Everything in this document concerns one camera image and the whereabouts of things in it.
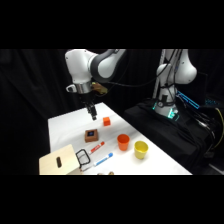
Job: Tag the blue marker pen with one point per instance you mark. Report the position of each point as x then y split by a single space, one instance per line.
103 159

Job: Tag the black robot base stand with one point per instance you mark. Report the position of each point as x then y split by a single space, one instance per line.
170 136

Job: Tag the orange plastic cup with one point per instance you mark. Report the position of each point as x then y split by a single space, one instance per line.
123 142

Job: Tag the light wooden box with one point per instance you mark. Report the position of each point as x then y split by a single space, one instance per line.
59 162

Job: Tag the black curtain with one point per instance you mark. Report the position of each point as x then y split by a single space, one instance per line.
33 93

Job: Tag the brown wooden square block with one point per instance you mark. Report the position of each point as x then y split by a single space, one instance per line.
91 135

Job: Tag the red marker pen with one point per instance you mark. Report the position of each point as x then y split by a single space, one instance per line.
97 147

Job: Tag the small orange cube block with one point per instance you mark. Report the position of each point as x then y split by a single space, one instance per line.
106 121

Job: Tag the small tan object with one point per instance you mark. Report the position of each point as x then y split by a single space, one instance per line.
106 173

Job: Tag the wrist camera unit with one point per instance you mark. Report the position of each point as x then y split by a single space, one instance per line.
99 88

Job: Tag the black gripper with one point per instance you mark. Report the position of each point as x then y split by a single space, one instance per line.
88 100

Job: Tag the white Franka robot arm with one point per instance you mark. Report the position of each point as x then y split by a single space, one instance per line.
133 66

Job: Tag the yellow plastic cup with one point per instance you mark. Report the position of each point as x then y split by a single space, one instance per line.
140 149

